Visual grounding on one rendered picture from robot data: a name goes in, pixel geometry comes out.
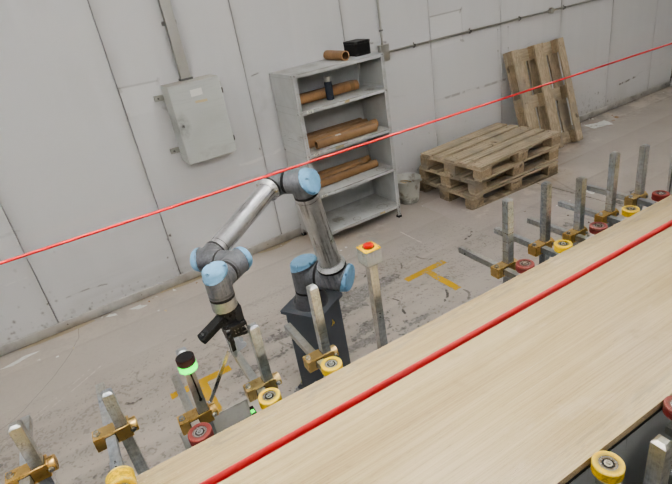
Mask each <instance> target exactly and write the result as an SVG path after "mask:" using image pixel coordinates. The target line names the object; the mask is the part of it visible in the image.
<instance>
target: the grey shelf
mask: <svg viewBox="0 0 672 484"><path fill-rule="evenodd" d="M359 66H360V67H359ZM354 69H355V72H354ZM359 75H360V76H359ZM324 76H330V77H331V81H332V85H334V84H338V83H341V82H345V81H349V80H358V82H359V89H357V90H353V91H349V92H346V93H342V94H339V95H335V96H334V99H333V100H327V98H324V99H320V100H317V101H313V102H310V103H306V104H302V105H301V100H300V95H299V94H301V93H305V92H308V91H312V90H316V89H319V88H323V87H325V86H324ZM269 77H270V82H271V87H272V92H273V96H274V101H275V106H276V111H277V116H278V121H279V126H280V130H281V135H282V140H283V145H284V150H285V155H286V159H287V164H288V168H289V167H292V166H295V165H298V164H301V163H304V162H307V161H310V160H313V159H316V158H319V157H322V156H325V155H329V154H332V153H335V152H338V151H341V150H344V149H347V148H350V147H353V146H356V145H359V144H362V143H365V142H368V141H371V140H374V139H378V138H381V137H384V136H387V135H390V134H392V125H391V115H390V106H389V97H388V88H387V78H386V69H385V60H384V53H377V52H371V53H370V54H366V55H362V56H358V57H354V56H349V59H348V60H346V61H341V60H326V59H324V60H320V61H316V62H312V63H307V64H303V65H299V66H295V67H291V68H287V69H283V70H279V71H275V72H271V73H269ZM355 77H356V79H355ZM297 94H298V95H297ZM298 99H299V100H298ZM358 100H359V101H358ZM359 107H360V109H359ZM365 112H366V113H365ZM364 113H365V114H364ZM360 114H361V116H360ZM357 118H362V119H365V118H366V119H367V120H368V121H369V120H372V119H377V121H378V129H377V131H375V132H372V133H368V134H365V135H362V136H359V137H356V138H352V139H349V140H346V141H343V142H340V143H337V144H333V145H330V146H327V147H324V148H321V149H316V148H315V147H312V148H309V144H308V138H307V133H310V132H314V131H317V130H320V129H324V128H327V127H330V126H334V125H337V124H340V123H344V122H347V121H350V120H354V119H357ZM305 138H306V139H305ZM306 143H307V144H306ZM365 151H366V154H365ZM370 151H371V152H370ZM367 155H369V156H370V158H371V160H373V159H376V160H377V161H378V167H375V168H373V169H370V170H367V171H365V172H362V173H359V174H357V175H354V176H351V177H349V178H346V179H344V180H341V181H338V182H336V183H333V184H330V185H328V186H325V187H322V188H320V191H319V195H320V198H321V201H322V204H323V207H324V210H325V213H326V216H327V219H328V222H329V225H330V228H331V231H332V234H333V235H334V234H336V233H338V232H340V231H342V230H344V229H347V228H350V227H353V226H355V225H358V224H360V223H363V222H365V221H368V220H370V219H372V218H375V217H377V216H380V215H382V214H384V213H387V212H389V211H392V210H394V209H396V208H397V209H398V214H397V215H396V217H398V218H400V217H402V215H401V208H400V199H399V190H398V180H397V171H396V162H395V152H394V143H393V136H391V137H388V138H385V139H382V140H379V141H376V142H373V143H370V144H367V145H365V146H361V147H358V148H355V149H352V150H349V151H345V152H342V153H339V154H336V155H333V156H330V157H327V158H324V159H321V160H318V161H315V162H312V163H309V164H306V165H303V166H300V167H297V168H304V167H305V168H312V169H314V170H316V171H317V172H319V171H322V170H325V169H328V168H331V167H334V166H337V165H340V164H343V163H346V162H349V161H352V160H355V159H358V158H361V157H364V156H367ZM369 181H370V183H369ZM373 182H375V183H373ZM370 189H371V191H370Z"/></svg>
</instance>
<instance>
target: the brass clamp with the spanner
mask: <svg viewBox="0 0 672 484"><path fill-rule="evenodd" d="M206 403H207V406H208V409H209V410H207V411H205V412H203V413H201V414H199V413H198V411H197V408H194V409H192V410H190V411H188V412H186V413H184V414H182V415H183V416H184V417H185V420H184V421H182V422H180V421H179V416H178V417H176V418H177V421H178V423H179V426H180V428H181V431H182V433H183V436H185V435H187V434H188V432H189V430H190V429H191V428H192V426H191V424H190V423H191V422H193V421H195V420H197V419H199V421H200V423H201V422H207V423H210V422H212V421H214V420H215V418H214V417H216V416H218V415H219V412H218V409H217V407H216V405H215V403H214V402H212V403H210V404H208V402H206Z"/></svg>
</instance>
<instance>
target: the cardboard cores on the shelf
mask: <svg viewBox="0 0 672 484"><path fill-rule="evenodd" d="M332 88H333V94H334V96H335V95H339V94H342V93H346V92H349V91H353V90H357V89H359V82H358V80H349V81H345V82H341V83H338V84H334V85H332ZM299 95H300V100H301V105H302V104H306V103H310V102H313V101H317V100H320V99H324V98H326V92H325V87H323V88H319V89H316V90H312V91H308V92H305V93H301V94H299ZM377 129H378V121H377V119H372V120H369V121H368V120H367V119H366V118H365V119H362V118H357V119H354V120H350V121H347V122H344V123H340V124H337V125H334V126H330V127H327V128H324V129H320V130H317V131H314V132H310V133H307V138H308V144H309V148H312V147H315V148H316V149H321V148H324V147H327V146H330V145H333V144H337V143H340V142H343V141H346V140H349V139H352V138H356V137H359V136H362V135H365V134H368V133H372V132H375V131H377ZM375 167H378V161H377V160H376V159H373V160H371V158H370V156H369V155H367V156H364V157H361V158H358V159H355V160H352V161H349V162H346V163H343V164H340V165H337V166H334V167H331V168H328V169H325V170H322V171H319V172H317V173H318V174H319V176H320V180H321V182H320V184H321V188H322V187H325V186H328V185H330V184H333V183H336V182H338V181H341V180H344V179H346V178H349V177H351V176H354V175H357V174H359V173H362V172H365V171H367V170H370V169H373V168H375Z"/></svg>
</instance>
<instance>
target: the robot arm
mask: <svg viewBox="0 0 672 484"><path fill-rule="evenodd" d="M320 182H321V180H320V176H319V174H318V173H317V171H316V170H314V169H312V168H305V167H304V168H294V169H291V170H288V171H285V172H282V173H279V174H276V175H272V176H269V177H266V178H263V179H260V180H258V181H257V183H256V189H255V190H254V191H253V192H252V193H251V194H250V196H249V197H248V198H247V199H246V200H245V201H244V202H243V203H242V205H241V206H240V207H239V208H238V209H237V210H236V211H235V212H234V214H233V215H232V216H231V217H230V218H229V219H228V220H227V221H226V223H225V224H224V225H223V226H222V227H221V228H220V229H219V230H218V232H217V233H216V234H215V235H214V236H213V237H212V238H211V239H210V241H208V242H207V243H206V244H205V245H204V246H203V247H202V248H200V247H198V248H195V249H194V250H193V251H192V252H191V255H190V264H191V267H192V268H193V270H195V271H198V272H201V275H202V281H203V283H204V285H205V288H206V291H207V295H208V298H209V301H210V304H211V307H212V311H213V312H214V313H215V314H217V315H216V316H215V317H214V318H213V319H212V320H211V321H210V322H209V324H208V325H207V326H206V327H205V328H204V329H203V330H202V331H201V332H200V333H199V334H198V335H197V336H198V338H199V340H200V341H201V342H202V343H204V344H206V343H207V342H208V341H209V340H210V339H211V338H212V337H213V336H214V335H215V334H216V333H217V332H218V331H219V330H220V329H222V332H223V334H224V336H225V339H226V341H227V344H228V346H229V349H230V351H231V353H232V355H233V356H235V357H238V354H237V353H238V352H239V351H240V350H241V349H243V348H244V347H245V346H246V345H247V343H246V342H245V341H244V342H243V337H237V336H241V335H245V334H247V333H248V330H246V327H245V326H244V325H246V326H247V322H246V320H245V319H244V315H243V312H242V308H241V305H240V304H239V303H238V301H237V300H236V296H235V292H234V289H233V284H234V283H235V282H236V281H237V280H238V279H239V278H240V277H241V276H242V275H243V274H244V273H245V272H246V271H248V270H249V268H250V267H251V266H252V263H253V258H252V256H251V254H250V252H249V251H248V250H247V249H245V248H244V247H236V248H234V249H233V250H232V251H230V250H231V249H232V248H233V246H234V245H235V244H236V243H237V242H238V240H239V239H240V238H241V237H242V236H243V234H244V233H245V232H246V231H247V229H248V228H249V227H250V226H251V225H252V223H253V222H254V221H255V220H256V219H257V217H258V216H259V215H260V214H261V212H262V211H263V210H264V209H265V208H266V206H267V205H268V204H269V203H270V202H271V201H274V200H276V199H277V198H278V197H279V196H281V195H283V194H293V196H294V199H295V200H296V202H297V205H298V208H299V211H300V213H301V216H302V219H303V221H304V224H305V227H306V229H307V232H308V235H309V237H310V240H311V243H312V245H313V248H314V251H315V253H316V255H314V254H311V253H309V254H302V255H300V256H297V257H296V258H294V259H293V260H292V261H291V263H290V272H291V275H292V279H293V284H294V288H295V298H294V305H295V308H296V309H298V310H299V311H303V312H311V309H310V304H309V300H308V295H307V290H306V287H307V286H308V285H310V284H315V285H316V286H317V287H318V289H319V294H320V298H321V303H322V308H323V307H324V306H325V305H326V304H327V303H328V300H329V298H328V294H327V292H326V291H325V290H329V291H338V292H348V291H349V290H350V289H351V288H352V286H353V283H354V279H355V267H354V265H353V264H351V263H346V261H345V258H344V257H343V256H342V255H341V254H339V252H338V249H337V246H336V243H335V240H334V237H333V234H332V231H331V228H330V225H329V222H328V219H327V216H326V213H325V210H324V207H323V204H322V201H321V198H320V195H319V191H320V188H321V184H320ZM316 256H317V257H316ZM317 259H318V260H317ZM305 296H306V297H305ZM245 330H246V331H245Z"/></svg>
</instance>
